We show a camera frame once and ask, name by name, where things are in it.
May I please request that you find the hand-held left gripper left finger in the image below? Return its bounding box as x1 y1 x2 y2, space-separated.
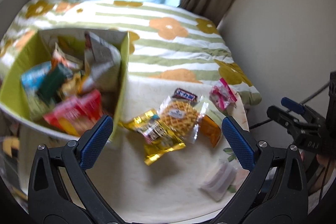
28 114 117 224

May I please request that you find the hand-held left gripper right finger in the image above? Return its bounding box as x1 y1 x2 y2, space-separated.
210 116 309 224

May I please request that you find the yellow green cardboard box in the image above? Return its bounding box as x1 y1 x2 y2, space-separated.
0 28 130 148

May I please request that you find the dark blue chocolate bar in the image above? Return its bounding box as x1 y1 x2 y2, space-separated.
171 88 198 103

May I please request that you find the waffle snack packet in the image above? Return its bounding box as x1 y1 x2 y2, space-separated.
160 96 208 144

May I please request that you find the gold snack packet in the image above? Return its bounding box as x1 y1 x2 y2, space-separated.
118 109 186 166

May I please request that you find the striped floral blanket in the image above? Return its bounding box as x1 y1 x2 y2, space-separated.
0 0 263 110

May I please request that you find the dark green snack packet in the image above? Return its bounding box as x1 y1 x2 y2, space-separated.
35 63 74 105

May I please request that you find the pink white snack packet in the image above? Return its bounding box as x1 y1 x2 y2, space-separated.
209 78 237 111

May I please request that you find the grey white snack bag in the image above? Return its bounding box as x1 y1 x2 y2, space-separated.
84 32 122 90

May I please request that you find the red snack packet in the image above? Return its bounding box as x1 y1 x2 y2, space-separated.
43 90 104 136

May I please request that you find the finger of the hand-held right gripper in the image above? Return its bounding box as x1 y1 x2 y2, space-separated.
267 105 300 136
280 97 306 115

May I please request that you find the clear packet of wafers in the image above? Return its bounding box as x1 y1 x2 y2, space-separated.
200 158 237 201

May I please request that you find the white folding tray table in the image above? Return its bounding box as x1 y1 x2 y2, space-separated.
21 74 252 216

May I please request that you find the person's right hand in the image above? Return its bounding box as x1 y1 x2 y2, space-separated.
314 155 329 192

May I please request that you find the orange snack packet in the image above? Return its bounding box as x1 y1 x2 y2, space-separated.
200 114 223 147

